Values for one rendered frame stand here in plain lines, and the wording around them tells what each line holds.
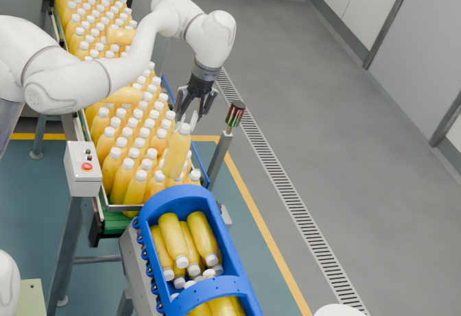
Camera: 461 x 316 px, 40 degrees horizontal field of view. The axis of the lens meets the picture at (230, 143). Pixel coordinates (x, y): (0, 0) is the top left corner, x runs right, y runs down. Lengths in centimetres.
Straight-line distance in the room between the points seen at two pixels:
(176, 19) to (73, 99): 53
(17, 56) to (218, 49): 60
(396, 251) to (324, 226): 52
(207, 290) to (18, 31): 91
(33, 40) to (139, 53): 28
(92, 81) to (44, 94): 12
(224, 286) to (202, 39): 73
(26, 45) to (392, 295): 308
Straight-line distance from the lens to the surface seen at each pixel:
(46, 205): 374
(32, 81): 145
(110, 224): 245
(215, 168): 283
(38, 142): 394
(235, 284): 194
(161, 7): 189
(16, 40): 153
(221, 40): 183
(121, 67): 157
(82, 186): 234
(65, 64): 148
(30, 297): 201
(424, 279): 437
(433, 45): 578
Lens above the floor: 264
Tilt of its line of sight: 35 degrees down
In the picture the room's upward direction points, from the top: 22 degrees clockwise
